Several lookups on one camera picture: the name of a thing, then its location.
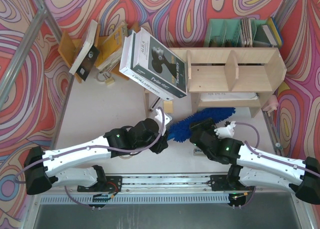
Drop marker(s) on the brass padlock with ring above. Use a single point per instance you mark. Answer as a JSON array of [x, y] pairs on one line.
[[105, 78]]

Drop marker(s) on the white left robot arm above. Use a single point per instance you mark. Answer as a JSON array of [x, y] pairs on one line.
[[73, 166]]

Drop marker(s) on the teal file organizer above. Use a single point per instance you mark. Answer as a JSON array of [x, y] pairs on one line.
[[226, 33]]

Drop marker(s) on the grey black stapler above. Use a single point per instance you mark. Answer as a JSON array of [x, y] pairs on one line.
[[197, 151]]

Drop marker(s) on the pink pig figurine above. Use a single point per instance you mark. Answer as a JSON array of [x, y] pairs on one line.
[[271, 105]]

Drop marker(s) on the small wooden stand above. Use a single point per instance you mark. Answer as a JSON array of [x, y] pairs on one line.
[[146, 98]]

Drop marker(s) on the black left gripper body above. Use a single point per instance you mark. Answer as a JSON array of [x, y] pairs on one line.
[[160, 144]]

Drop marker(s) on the black cover white book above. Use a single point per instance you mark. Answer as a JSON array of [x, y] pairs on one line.
[[86, 52]]

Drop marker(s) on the white Ciokladfabriken book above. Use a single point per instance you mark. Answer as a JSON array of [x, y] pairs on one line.
[[127, 68]]

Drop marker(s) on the light wooden bookshelf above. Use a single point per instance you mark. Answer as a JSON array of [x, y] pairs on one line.
[[259, 70]]

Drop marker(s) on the yellow paperback book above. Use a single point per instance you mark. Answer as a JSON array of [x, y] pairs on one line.
[[111, 49]]

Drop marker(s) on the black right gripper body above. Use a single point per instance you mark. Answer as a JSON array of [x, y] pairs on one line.
[[197, 133]]

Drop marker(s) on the black white pen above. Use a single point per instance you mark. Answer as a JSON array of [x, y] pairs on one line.
[[154, 104]]

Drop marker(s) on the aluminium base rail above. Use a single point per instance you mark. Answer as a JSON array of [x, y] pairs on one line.
[[179, 182]]

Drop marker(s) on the blue cover book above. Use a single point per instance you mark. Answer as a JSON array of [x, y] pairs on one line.
[[274, 30]]

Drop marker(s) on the blue microfiber duster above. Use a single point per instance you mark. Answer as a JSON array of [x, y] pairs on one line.
[[180, 131]]

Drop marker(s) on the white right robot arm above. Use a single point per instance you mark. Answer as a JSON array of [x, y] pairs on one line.
[[251, 167]]

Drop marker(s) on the yellow wooden book holder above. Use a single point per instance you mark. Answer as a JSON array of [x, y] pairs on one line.
[[67, 47]]

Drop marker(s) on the yellow sticky note pad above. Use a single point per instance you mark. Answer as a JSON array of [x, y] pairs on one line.
[[168, 106]]

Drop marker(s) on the large Twins story book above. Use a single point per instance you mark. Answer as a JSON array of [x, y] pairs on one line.
[[160, 64]]

